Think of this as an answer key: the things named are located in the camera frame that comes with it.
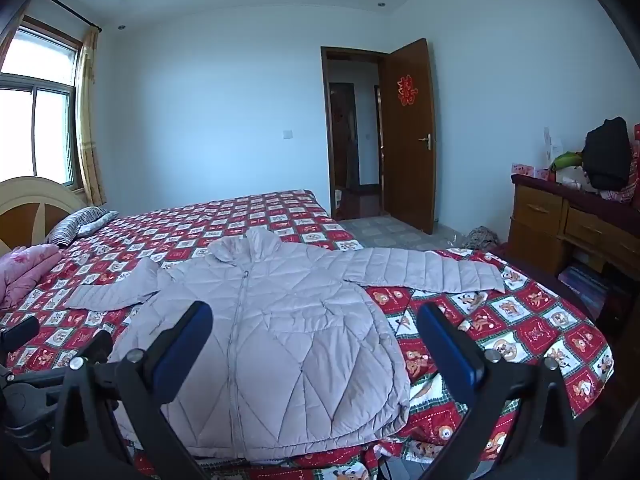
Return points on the pink printed box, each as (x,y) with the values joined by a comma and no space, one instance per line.
(522,168)

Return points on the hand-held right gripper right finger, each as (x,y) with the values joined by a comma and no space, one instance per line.
(450,355)

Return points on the striped pillow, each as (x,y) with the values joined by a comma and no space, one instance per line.
(75,225)

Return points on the brown wooden door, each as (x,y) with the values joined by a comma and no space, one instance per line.
(410,175)

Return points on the black curtain rod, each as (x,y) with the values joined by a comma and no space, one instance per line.
(70,10)

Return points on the patterned cloth bundle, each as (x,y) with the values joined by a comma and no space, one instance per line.
(481,238)

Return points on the green cloth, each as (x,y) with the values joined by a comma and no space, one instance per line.
(567,161)

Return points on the stack of books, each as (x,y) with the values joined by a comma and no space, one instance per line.
(582,285)

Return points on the wooden dresser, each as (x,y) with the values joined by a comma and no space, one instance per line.
(537,220)

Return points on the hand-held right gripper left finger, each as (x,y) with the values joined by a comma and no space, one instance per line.
(185,345)

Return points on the red paper door decoration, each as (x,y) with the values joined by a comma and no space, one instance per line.
(407,90)

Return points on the red printed bed sheet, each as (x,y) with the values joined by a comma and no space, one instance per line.
(225,220)

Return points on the cream wooden headboard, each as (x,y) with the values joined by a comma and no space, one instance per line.
(30,210)

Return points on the black bag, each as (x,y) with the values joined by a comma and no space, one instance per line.
(605,155)

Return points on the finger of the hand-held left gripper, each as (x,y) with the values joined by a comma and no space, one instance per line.
(17,334)
(97,347)

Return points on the pink quilt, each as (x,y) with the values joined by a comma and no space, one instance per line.
(25,270)

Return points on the window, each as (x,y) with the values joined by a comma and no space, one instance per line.
(50,125)

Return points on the light grey quilted jacket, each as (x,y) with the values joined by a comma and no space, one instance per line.
(300,320)

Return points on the yellow curtain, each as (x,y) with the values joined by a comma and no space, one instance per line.
(87,135)

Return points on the white paper box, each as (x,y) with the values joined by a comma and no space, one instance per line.
(552,145)

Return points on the brown door frame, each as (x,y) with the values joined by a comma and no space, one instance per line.
(325,135)

